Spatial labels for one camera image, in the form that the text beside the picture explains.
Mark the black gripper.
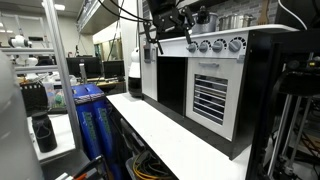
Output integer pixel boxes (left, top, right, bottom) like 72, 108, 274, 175
143, 0, 198, 56

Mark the white slatted oven door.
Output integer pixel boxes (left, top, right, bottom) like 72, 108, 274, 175
185, 57, 246, 142

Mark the grey stove knob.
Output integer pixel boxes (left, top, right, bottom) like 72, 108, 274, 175
228, 37, 244, 53
211, 39, 225, 53
198, 40, 211, 53
186, 41, 198, 54

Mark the grey water dispenser panel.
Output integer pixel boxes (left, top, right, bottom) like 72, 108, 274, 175
143, 44, 157, 64

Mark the white black round device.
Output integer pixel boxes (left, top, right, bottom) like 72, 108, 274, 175
127, 47, 144, 98

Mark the white fridge door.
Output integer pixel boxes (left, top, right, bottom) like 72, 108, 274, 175
139, 33, 158, 101

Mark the steel cooking pot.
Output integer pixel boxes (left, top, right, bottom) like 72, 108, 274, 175
218, 13, 256, 32

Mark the black computer monitor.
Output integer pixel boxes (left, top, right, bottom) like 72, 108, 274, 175
102, 59, 126, 80
65, 56, 103, 79

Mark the wooden spatula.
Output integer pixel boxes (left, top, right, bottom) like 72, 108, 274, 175
258, 0, 271, 25

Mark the white black toy kitchen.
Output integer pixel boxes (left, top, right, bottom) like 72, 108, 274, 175
139, 0, 301, 161

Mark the ceiling light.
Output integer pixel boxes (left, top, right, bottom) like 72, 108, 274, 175
41, 2, 67, 12

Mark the blue cardboard box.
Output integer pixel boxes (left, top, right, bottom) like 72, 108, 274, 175
84, 83, 123, 180
71, 84, 103, 161

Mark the clear container with green item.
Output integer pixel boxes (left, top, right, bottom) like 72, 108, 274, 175
43, 81, 68, 111

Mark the black tripod stand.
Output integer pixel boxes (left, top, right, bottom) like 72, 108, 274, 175
266, 56, 320, 178

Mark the grey plastic bin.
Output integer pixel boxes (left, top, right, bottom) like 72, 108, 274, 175
124, 151, 178, 180

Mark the black screen box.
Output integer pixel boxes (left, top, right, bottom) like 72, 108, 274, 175
274, 0, 320, 31

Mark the white background robot part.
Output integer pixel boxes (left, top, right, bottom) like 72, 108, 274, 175
8, 34, 33, 49
14, 54, 39, 81

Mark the black mesh crate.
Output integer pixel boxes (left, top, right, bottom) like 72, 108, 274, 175
18, 82, 49, 118

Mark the red black hand tool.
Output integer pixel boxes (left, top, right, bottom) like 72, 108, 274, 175
54, 154, 108, 180

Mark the black water bottle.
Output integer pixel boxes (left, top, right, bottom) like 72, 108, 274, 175
30, 111, 58, 154

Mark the blurred grey object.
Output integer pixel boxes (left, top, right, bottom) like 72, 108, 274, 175
0, 49, 46, 180

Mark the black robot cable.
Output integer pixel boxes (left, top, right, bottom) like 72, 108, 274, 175
96, 0, 154, 24

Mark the aluminium frame post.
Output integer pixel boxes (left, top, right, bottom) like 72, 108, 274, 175
41, 0, 84, 151

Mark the white cable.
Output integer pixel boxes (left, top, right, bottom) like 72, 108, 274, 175
277, 0, 308, 31

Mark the yellow cable bundle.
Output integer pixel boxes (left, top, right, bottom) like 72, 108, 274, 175
132, 159, 168, 180

